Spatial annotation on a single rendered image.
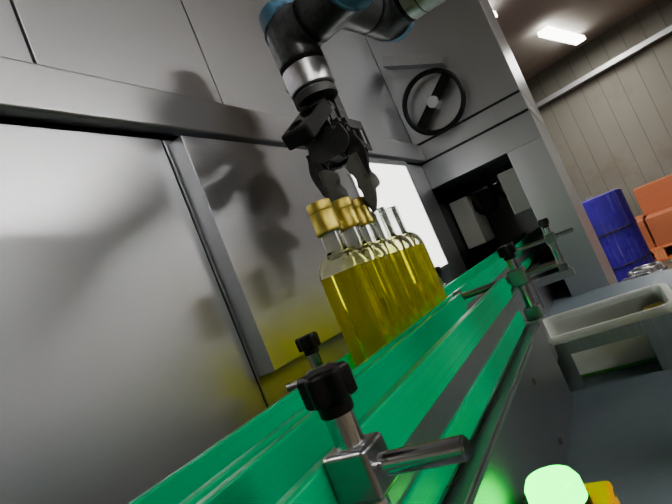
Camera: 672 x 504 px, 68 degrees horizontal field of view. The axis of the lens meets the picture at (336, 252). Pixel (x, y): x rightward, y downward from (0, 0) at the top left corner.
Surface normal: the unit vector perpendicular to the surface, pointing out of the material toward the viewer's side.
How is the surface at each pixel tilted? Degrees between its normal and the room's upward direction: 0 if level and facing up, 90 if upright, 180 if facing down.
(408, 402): 90
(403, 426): 90
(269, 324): 90
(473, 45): 90
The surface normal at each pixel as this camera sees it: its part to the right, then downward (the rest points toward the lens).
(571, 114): -0.67, 0.22
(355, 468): -0.46, 0.12
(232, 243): 0.80, -0.37
